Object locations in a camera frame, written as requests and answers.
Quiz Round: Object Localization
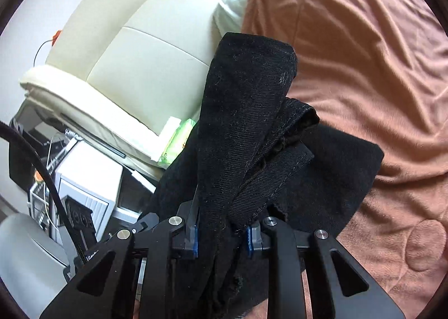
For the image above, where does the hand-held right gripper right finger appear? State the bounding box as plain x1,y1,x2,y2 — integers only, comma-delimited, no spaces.
245,216,407,319

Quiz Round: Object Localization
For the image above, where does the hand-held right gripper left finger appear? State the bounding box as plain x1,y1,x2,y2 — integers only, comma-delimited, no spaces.
39,202,200,319

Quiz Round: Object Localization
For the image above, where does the black pants pile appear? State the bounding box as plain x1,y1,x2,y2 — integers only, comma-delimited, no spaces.
147,123,386,264

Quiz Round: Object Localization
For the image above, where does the green wipes packet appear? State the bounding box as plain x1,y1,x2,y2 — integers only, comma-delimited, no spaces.
157,119,197,167

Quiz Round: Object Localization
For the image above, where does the black socket block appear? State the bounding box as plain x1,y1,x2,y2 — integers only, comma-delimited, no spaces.
65,196,95,236

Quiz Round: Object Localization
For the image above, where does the white box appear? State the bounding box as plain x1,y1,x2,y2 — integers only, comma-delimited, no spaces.
56,140,123,229

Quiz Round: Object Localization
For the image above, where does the cream padded headboard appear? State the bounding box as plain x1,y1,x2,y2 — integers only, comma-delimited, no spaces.
19,0,261,169

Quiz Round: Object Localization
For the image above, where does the brown fleece blanket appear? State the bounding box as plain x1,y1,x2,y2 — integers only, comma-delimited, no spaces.
241,0,448,319

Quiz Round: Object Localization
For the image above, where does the white pillow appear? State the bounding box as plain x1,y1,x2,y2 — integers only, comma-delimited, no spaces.
212,0,251,34

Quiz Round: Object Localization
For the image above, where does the black braided cable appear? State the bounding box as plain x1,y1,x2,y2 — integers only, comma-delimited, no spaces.
0,121,88,264

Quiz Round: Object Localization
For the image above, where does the white wire rack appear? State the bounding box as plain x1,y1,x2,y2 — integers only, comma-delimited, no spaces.
29,181,54,233

